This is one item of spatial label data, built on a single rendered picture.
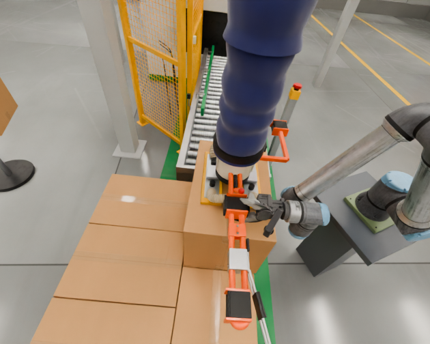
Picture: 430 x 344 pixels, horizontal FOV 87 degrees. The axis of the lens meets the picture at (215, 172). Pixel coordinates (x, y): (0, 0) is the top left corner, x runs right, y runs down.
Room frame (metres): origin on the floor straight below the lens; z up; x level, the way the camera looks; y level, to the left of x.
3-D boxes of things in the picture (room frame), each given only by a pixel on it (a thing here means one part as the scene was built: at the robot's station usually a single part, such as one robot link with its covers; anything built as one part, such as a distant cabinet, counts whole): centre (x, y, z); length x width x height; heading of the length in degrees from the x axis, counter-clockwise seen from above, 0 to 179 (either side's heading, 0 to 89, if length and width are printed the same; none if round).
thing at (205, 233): (0.75, -0.09, 0.74); 0.60 x 0.40 x 0.40; 2
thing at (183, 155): (2.28, 0.31, 0.50); 2.31 x 0.05 x 0.19; 3
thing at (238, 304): (0.17, -0.12, 1.07); 0.08 x 0.07 x 0.05; 4
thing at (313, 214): (0.53, -0.41, 1.07); 0.12 x 0.09 x 0.10; 94
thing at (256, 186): (0.77, -0.18, 0.97); 0.34 x 0.10 x 0.05; 4
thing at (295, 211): (0.53, -0.32, 1.08); 0.09 x 0.05 x 0.10; 4
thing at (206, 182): (0.76, 0.01, 0.97); 0.34 x 0.10 x 0.05; 4
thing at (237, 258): (0.30, -0.12, 1.07); 0.07 x 0.07 x 0.04; 4
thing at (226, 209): (0.52, -0.10, 1.07); 0.10 x 0.08 x 0.06; 94
